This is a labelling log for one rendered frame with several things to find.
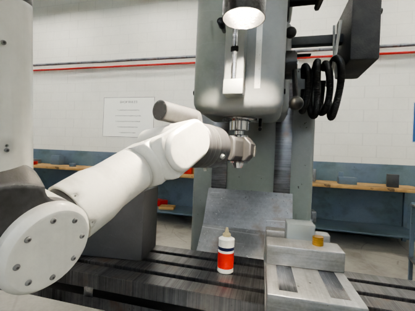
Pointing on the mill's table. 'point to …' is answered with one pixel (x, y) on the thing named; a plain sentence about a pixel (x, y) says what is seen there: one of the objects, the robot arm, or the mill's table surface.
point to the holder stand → (128, 230)
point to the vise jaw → (304, 254)
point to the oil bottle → (225, 253)
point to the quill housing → (272, 46)
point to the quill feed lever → (294, 103)
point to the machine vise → (307, 286)
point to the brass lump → (317, 240)
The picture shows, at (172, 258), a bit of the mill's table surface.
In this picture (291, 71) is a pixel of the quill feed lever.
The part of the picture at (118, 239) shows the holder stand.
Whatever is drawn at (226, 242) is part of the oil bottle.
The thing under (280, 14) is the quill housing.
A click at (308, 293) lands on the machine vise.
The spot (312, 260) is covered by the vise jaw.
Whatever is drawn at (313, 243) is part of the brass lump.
